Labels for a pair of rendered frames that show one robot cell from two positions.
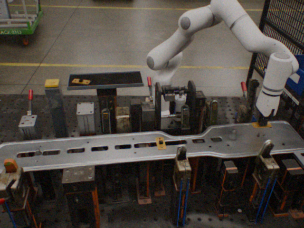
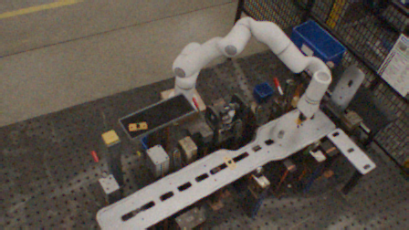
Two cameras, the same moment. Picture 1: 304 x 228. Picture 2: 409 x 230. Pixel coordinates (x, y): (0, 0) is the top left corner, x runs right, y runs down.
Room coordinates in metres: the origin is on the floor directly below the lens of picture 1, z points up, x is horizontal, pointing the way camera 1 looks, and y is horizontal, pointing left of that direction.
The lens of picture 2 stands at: (0.15, 0.70, 2.79)
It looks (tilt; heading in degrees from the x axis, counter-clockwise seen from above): 56 degrees down; 329
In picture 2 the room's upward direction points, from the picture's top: 9 degrees clockwise
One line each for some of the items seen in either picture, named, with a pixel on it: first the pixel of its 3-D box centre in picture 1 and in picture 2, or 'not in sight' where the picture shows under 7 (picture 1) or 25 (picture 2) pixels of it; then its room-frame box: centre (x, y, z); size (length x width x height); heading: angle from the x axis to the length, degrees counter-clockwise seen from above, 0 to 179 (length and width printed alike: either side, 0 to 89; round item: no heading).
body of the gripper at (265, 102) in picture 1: (268, 100); (309, 104); (1.11, -0.49, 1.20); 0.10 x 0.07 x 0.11; 9
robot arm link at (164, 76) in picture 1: (167, 65); (190, 64); (1.67, -0.07, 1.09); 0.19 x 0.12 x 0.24; 130
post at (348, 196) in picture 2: not in sight; (354, 180); (0.77, -0.71, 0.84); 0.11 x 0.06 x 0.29; 9
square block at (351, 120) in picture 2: not in sight; (340, 136); (1.03, -0.78, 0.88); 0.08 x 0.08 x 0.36; 9
